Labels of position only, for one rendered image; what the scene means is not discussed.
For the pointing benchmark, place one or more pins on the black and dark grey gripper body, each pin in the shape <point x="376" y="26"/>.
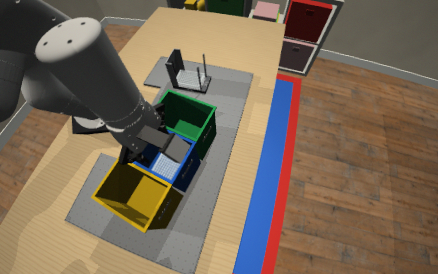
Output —
<point x="127" y="136"/>

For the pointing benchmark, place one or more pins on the blue open-top bin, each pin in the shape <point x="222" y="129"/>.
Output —
<point x="186" y="170"/>

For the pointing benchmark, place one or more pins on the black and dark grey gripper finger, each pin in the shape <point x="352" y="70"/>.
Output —
<point x="124" y="158"/>
<point x="160" y="108"/>

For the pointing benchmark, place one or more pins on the green bin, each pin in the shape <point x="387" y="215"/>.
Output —
<point x="190" y="118"/>

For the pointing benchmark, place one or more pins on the yellow open-top bin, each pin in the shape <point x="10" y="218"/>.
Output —
<point x="133" y="197"/>

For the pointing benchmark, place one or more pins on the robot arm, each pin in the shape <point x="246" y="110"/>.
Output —
<point x="79" y="55"/>

